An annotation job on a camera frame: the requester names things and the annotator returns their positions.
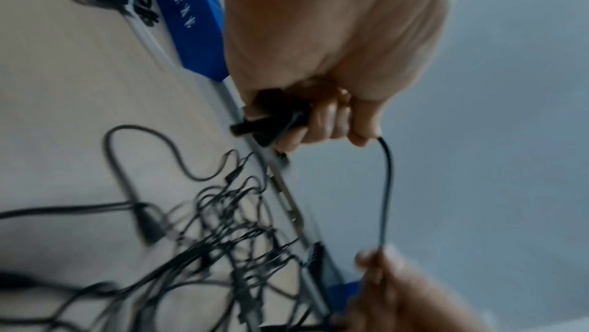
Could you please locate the small black screen device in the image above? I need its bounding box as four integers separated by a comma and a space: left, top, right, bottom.
305, 242, 347, 290

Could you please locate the black cable with plug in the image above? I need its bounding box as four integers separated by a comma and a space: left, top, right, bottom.
228, 88, 396, 257

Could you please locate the person's left hand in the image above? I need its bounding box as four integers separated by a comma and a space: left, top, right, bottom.
214, 0, 461, 153

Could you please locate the person's right hand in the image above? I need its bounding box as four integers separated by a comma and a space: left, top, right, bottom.
331, 244, 498, 332

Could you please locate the pile of black cables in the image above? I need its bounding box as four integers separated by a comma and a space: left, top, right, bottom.
0, 125, 333, 332

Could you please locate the blue triangular box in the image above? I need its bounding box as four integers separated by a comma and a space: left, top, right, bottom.
144, 0, 231, 82

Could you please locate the light wooden table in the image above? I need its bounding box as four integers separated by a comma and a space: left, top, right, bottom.
0, 0, 351, 332

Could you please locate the thick black power cable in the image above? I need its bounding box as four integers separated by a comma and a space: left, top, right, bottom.
68, 0, 162, 28

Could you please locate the blue rectangular box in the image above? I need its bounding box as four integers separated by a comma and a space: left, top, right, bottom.
328, 281, 364, 315

